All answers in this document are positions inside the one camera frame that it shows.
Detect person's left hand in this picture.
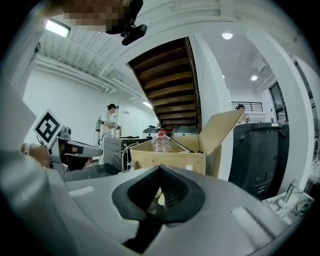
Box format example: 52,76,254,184
29,144,52,168

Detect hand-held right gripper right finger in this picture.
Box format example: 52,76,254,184
144,164,288,256

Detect rectangular ceiling lamp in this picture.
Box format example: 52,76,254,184
43,18,72,39

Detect dark grey appliance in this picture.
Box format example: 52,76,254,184
103,135,151,174

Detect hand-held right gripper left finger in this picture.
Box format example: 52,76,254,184
64,164,161,256

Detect black metal railing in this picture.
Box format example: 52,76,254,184
229,100,264,113

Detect large clear plastic jug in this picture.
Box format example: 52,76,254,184
150,131,172,153

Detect person's head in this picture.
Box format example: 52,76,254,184
39,0,145,35

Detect dark glass door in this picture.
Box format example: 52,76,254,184
268,80,289,124

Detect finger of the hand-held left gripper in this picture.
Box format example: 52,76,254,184
58,138,104,158

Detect large cardboard box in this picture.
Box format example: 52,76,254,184
129,109,246,176

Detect grey domed pot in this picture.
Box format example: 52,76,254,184
141,125,161,140
171,124,199,138

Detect black head-mounted camera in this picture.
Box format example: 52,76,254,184
120,23,149,47

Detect black wheeled bin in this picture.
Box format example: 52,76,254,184
228,121,291,201

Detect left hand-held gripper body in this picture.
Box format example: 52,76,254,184
32,109,73,176

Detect wooden stairs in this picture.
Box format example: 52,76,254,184
128,36,203,131

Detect white marble cabinet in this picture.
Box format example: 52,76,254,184
261,184,316,226

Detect person's white clothing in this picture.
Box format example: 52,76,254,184
0,62,118,256

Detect white wristband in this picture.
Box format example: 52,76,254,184
20,141,33,156

